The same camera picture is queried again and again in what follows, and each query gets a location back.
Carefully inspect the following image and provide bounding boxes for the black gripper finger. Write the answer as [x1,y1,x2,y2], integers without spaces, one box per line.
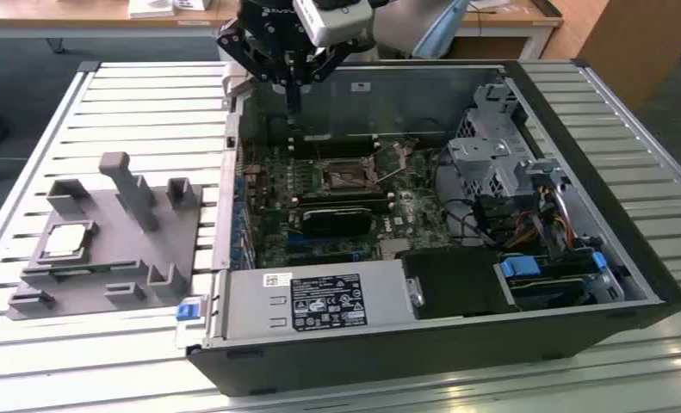
[214,19,297,126]
[294,37,374,126]

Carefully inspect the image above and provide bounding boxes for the metal socket cover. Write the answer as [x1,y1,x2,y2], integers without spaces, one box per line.
[371,136,419,184]

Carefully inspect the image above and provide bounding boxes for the silver CPU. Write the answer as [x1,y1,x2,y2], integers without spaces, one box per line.
[39,221,95,259]

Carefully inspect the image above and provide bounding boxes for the wooden office desk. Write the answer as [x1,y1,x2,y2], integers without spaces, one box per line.
[0,0,565,61]

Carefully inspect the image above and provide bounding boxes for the white papers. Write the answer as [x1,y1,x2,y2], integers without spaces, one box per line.
[465,0,540,14]

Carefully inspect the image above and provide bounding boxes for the green RAM stick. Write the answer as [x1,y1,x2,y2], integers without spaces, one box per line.
[23,262,115,279]
[299,200,389,212]

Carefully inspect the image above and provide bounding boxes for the silver metal drive cage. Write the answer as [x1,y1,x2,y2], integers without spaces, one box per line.
[446,83,569,206]

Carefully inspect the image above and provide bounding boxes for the black graphics card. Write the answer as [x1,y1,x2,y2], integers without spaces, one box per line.
[294,205,375,240]

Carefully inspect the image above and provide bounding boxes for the green motherboard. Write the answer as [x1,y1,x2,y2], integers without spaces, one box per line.
[236,135,450,268]

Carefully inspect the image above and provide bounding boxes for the silver chipset heatsink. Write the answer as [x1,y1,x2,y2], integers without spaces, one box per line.
[378,238,414,260]

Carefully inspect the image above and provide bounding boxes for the grey parts rack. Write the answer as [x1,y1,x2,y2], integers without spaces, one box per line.
[5,151,204,322]

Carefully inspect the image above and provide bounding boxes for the black plastic shroud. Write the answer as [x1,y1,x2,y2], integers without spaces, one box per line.
[399,248,520,322]

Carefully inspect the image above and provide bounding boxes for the silver metal latch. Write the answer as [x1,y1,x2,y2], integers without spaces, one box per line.
[406,276,429,308]

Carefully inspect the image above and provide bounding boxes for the wooden cabinet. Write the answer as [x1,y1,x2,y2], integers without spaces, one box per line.
[546,0,681,112]

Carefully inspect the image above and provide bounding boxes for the silver power supply unit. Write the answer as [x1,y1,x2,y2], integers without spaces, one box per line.
[203,257,417,350]

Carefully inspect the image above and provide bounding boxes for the blue disk carrier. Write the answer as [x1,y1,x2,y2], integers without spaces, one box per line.
[497,251,612,302]

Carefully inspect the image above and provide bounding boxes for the blue case latch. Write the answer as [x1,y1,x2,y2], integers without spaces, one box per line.
[176,302,204,323]

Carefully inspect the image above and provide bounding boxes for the black PC case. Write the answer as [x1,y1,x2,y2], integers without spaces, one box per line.
[183,59,681,398]

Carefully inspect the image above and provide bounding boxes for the silver case handle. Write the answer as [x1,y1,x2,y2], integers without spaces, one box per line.
[219,61,256,109]

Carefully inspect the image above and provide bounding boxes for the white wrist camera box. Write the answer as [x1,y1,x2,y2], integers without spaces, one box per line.
[291,0,374,47]

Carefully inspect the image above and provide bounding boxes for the black internal cable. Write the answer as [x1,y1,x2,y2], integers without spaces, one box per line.
[435,195,505,250]

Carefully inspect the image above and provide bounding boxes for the coloured power wire bundle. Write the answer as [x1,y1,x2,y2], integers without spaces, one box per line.
[504,182,580,262]

